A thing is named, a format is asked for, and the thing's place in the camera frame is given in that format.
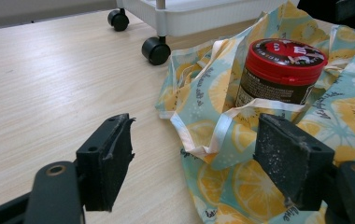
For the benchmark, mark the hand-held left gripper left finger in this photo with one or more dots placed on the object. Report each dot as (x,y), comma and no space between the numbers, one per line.
(104,168)

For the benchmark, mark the lemon print cloth bag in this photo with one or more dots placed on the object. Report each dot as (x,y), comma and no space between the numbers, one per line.
(203,93)

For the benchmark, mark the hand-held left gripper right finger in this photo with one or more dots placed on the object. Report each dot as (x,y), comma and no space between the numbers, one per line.
(291,161)

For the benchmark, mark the red lidded dark jar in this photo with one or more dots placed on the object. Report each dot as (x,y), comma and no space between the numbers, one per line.
(284,65)

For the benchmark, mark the white two-tier trolley cart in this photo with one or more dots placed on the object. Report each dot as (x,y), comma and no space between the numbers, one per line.
(197,15)

